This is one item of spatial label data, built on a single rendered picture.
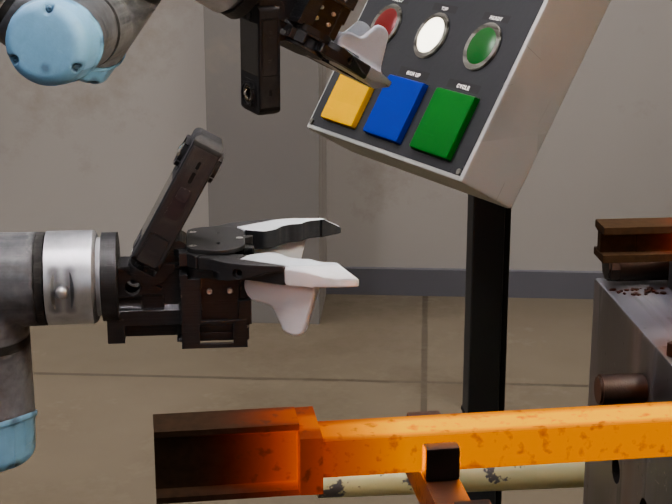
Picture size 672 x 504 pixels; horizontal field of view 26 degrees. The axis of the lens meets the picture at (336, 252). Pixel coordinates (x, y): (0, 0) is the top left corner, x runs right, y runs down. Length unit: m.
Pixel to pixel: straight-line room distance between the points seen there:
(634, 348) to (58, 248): 0.49
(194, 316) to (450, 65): 0.61
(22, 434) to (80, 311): 0.12
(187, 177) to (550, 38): 0.58
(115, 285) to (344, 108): 0.69
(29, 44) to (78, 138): 3.01
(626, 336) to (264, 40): 0.47
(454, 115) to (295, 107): 2.28
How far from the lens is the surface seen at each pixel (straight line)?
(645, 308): 1.31
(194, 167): 1.13
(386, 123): 1.69
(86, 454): 3.26
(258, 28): 1.46
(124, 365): 3.76
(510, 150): 1.59
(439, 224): 4.22
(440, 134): 1.60
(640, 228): 1.20
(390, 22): 1.78
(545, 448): 0.85
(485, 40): 1.62
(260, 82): 1.47
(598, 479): 1.41
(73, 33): 1.27
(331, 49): 1.47
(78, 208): 4.33
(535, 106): 1.60
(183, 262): 1.14
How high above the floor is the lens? 1.33
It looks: 16 degrees down
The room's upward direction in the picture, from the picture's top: straight up
